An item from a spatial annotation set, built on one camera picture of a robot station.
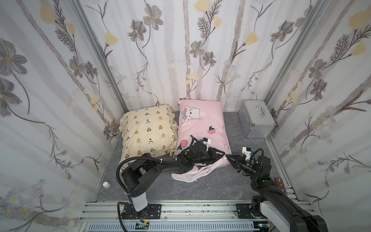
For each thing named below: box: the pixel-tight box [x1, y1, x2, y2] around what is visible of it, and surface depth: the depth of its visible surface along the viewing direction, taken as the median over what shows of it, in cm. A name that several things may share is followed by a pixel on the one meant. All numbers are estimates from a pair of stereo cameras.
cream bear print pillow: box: [118, 105, 179, 163], surface depth 97 cm
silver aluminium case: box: [238, 100, 276, 139], surface depth 101 cm
